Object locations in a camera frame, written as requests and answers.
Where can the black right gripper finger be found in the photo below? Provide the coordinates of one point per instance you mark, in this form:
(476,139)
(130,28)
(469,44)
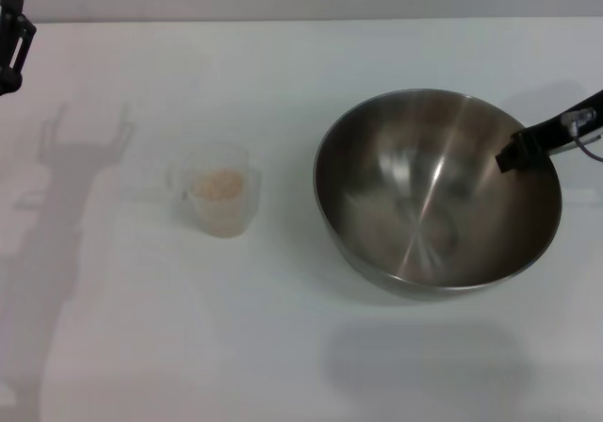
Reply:
(532,141)
(580,143)

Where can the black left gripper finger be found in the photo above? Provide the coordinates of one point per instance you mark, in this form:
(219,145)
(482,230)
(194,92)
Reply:
(11,50)

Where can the stainless steel mixing bowl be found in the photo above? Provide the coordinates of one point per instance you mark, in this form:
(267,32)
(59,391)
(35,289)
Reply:
(424,215)

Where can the white rice grains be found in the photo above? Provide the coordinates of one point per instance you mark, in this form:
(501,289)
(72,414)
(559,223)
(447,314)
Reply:
(217,184)

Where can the clear plastic measuring cup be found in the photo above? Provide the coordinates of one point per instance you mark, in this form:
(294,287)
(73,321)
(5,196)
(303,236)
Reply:
(221,215)

